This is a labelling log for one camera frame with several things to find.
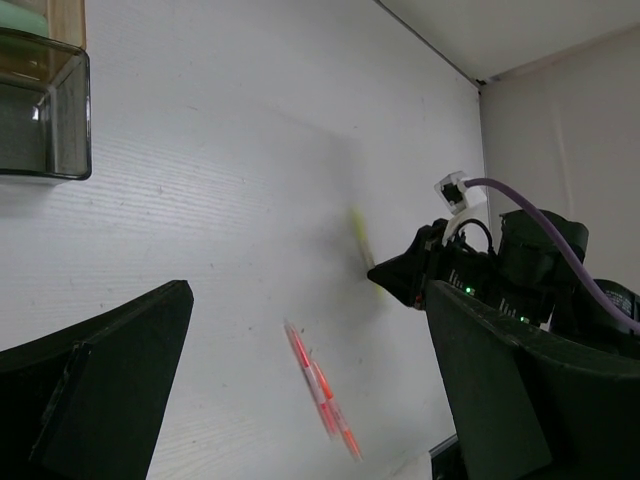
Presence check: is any pink thin pen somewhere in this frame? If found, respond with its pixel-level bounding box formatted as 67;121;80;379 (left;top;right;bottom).
311;360;363;462
284;320;338;440

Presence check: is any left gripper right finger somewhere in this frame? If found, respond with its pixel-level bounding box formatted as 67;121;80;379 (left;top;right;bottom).
426;281;639;479

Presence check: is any green cap highlighter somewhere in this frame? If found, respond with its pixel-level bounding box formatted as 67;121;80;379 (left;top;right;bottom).
1;1;49;37

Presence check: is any wooden clear organizer container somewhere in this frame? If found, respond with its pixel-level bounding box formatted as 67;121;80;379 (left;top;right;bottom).
1;1;92;183

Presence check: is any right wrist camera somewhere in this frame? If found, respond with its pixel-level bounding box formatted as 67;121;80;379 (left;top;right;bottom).
434;171;487;234

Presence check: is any yellow thin pen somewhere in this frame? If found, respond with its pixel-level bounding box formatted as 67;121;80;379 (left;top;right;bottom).
348;206;385;302

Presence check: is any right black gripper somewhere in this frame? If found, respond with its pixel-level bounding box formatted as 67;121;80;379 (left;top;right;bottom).
367;217;556;329

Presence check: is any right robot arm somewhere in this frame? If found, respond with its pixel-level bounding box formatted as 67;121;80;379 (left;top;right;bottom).
367;210;639;359

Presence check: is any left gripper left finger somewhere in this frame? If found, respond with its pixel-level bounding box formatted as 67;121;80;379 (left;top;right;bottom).
1;280;194;479

